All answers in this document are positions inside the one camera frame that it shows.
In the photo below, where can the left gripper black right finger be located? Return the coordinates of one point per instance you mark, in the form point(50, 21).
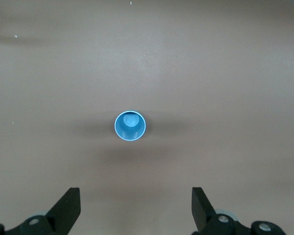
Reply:
point(202, 210)

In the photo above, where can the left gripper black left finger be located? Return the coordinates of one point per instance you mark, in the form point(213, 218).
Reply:
point(68, 208)

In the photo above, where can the blue plastic cup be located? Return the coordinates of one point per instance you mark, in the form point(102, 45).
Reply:
point(129, 133)

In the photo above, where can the brown table cover sheet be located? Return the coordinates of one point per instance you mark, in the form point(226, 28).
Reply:
point(147, 61)

